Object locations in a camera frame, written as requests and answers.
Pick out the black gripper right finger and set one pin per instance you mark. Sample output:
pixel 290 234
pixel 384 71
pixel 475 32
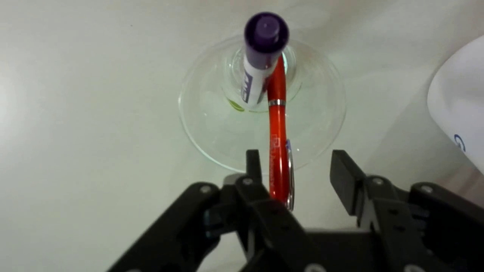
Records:
pixel 425 228

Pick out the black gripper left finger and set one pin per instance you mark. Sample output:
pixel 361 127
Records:
pixel 192 225

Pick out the red pen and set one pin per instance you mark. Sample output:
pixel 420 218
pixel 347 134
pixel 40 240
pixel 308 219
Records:
pixel 279 157

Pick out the white cup blue inside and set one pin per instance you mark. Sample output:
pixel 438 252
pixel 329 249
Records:
pixel 455 100

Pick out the clear plastic cup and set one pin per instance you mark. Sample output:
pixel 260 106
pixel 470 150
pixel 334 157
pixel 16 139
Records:
pixel 223 127

